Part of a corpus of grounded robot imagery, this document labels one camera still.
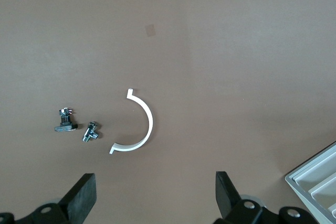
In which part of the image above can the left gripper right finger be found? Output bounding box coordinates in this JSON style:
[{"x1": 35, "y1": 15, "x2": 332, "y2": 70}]
[{"x1": 214, "y1": 172, "x2": 280, "y2": 224}]

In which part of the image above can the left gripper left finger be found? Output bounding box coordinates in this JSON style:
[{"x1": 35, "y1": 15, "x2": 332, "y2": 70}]
[{"x1": 15, "y1": 173, "x2": 97, "y2": 224}]

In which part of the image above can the white drawer cabinet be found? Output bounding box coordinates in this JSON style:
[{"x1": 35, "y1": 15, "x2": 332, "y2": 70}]
[{"x1": 285, "y1": 141, "x2": 336, "y2": 224}]

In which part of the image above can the small metal fitting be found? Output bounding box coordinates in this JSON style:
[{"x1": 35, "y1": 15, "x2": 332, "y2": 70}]
[{"x1": 82, "y1": 121, "x2": 102, "y2": 143}]

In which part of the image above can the white plastic arc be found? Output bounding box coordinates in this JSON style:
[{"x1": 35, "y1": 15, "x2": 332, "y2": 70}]
[{"x1": 109, "y1": 88, "x2": 154, "y2": 155}]

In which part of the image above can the black switch part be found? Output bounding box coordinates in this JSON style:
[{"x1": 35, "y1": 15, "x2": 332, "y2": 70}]
[{"x1": 54, "y1": 107, "x2": 79, "y2": 132}]

